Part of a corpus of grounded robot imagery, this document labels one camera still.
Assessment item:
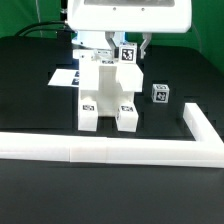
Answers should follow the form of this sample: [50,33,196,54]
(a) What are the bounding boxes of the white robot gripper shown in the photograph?
[67,0,192,59]

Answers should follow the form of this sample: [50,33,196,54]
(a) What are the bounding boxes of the white tagged cube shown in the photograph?
[118,43,137,63]
[151,84,170,103]

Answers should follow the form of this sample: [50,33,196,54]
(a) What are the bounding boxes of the white chair seat block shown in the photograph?
[78,65,134,117]

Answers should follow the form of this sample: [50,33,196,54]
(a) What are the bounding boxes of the white chair back frame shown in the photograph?
[73,49,143,92]

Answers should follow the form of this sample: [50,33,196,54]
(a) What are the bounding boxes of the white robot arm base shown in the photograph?
[72,31,110,49]

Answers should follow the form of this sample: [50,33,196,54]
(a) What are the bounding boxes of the white marker sheet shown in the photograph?
[48,69,79,87]

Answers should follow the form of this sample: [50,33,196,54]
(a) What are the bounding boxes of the black antenna post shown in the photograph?
[57,0,71,42]

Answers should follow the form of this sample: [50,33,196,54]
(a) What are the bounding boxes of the black cable bundle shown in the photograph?
[13,19,79,38]

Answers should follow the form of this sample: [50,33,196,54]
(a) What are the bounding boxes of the white U-shaped fixture frame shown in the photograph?
[0,103,224,168]

